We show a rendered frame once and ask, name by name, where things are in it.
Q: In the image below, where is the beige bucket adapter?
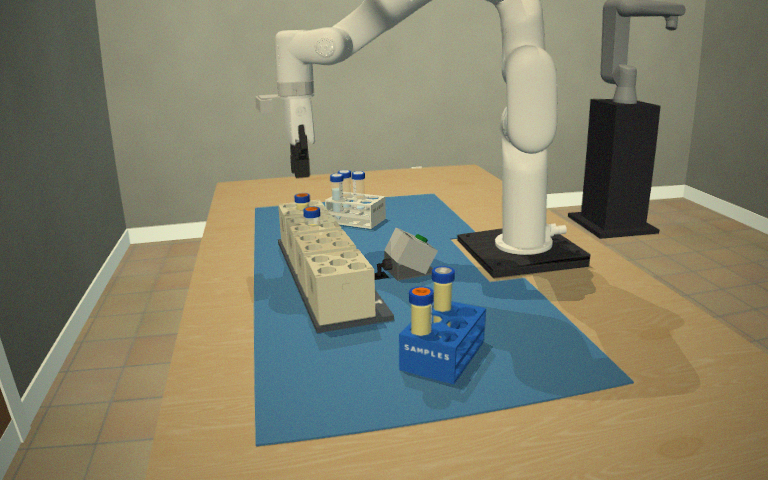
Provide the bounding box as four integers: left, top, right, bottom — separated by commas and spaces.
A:
286, 213, 341, 274
305, 249, 376, 326
278, 200, 329, 255
294, 230, 356, 297

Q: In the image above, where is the blue bench mat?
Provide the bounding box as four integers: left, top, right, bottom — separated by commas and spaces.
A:
254, 194, 634, 446

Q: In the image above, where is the blue tube rack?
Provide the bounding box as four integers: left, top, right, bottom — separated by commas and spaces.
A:
399, 301, 486, 384

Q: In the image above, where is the cream tube rack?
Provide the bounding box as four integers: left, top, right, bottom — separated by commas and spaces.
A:
325, 193, 386, 229

